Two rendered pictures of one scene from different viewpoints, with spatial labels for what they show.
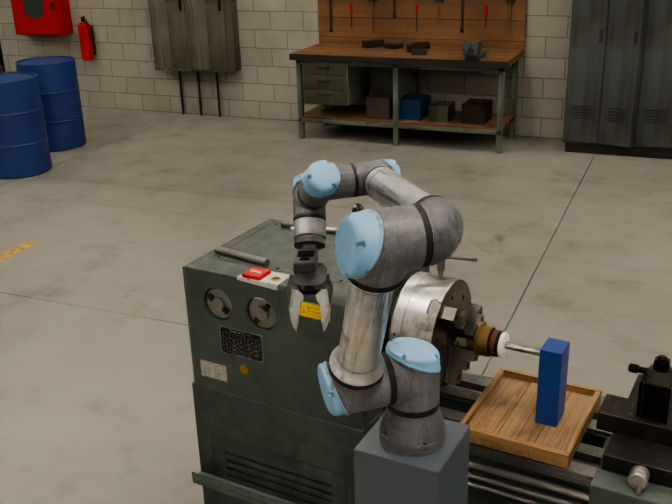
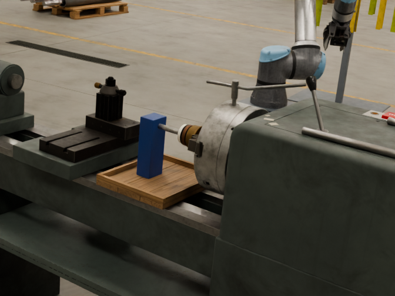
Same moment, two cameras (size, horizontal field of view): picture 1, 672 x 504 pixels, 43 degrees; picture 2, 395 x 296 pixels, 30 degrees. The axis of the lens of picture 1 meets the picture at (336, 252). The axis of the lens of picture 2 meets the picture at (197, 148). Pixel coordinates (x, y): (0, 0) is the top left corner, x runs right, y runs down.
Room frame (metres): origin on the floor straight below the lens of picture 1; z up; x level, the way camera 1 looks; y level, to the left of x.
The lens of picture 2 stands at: (4.54, -0.25, 1.89)
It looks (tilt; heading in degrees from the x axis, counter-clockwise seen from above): 19 degrees down; 183
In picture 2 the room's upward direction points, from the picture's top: 6 degrees clockwise
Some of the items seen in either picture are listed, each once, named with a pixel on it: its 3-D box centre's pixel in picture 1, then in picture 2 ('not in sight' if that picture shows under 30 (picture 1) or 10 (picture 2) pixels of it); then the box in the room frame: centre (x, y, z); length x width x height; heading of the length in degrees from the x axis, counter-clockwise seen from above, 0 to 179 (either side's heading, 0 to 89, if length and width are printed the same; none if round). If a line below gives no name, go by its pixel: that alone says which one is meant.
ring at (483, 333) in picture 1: (485, 340); (196, 137); (2.12, -0.41, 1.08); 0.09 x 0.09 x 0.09; 60
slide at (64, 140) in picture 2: (657, 426); (96, 138); (1.87, -0.81, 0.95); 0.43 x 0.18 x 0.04; 150
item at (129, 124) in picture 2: (643, 420); (113, 124); (1.83, -0.75, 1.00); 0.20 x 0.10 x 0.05; 60
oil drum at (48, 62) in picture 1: (51, 103); not in sight; (8.83, 2.88, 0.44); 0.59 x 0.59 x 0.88
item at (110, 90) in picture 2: (660, 373); (110, 88); (1.82, -0.78, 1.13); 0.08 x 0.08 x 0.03
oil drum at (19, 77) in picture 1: (12, 124); not in sight; (7.89, 2.96, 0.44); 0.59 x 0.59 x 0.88
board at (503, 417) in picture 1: (531, 413); (160, 178); (2.05, -0.53, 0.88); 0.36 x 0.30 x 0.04; 150
